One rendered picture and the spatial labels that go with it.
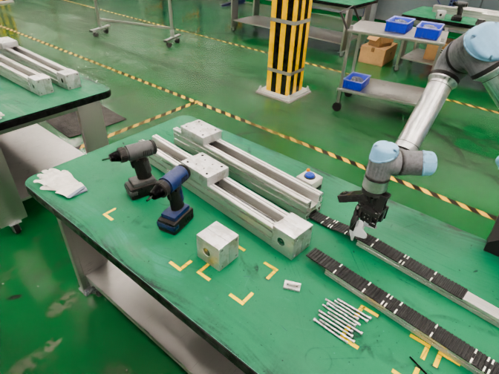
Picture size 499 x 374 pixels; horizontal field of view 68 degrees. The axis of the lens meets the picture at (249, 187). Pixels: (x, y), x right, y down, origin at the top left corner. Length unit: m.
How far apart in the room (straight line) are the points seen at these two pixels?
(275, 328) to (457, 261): 0.68
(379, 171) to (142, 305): 1.23
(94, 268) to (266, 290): 1.13
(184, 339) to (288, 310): 0.72
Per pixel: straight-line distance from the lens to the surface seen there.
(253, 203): 1.36
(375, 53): 6.20
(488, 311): 1.29
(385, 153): 1.13
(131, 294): 1.92
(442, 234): 1.53
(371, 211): 1.24
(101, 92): 2.58
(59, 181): 1.68
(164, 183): 1.21
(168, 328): 1.77
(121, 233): 1.38
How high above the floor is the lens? 1.67
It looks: 35 degrees down
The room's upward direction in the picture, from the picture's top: 3 degrees clockwise
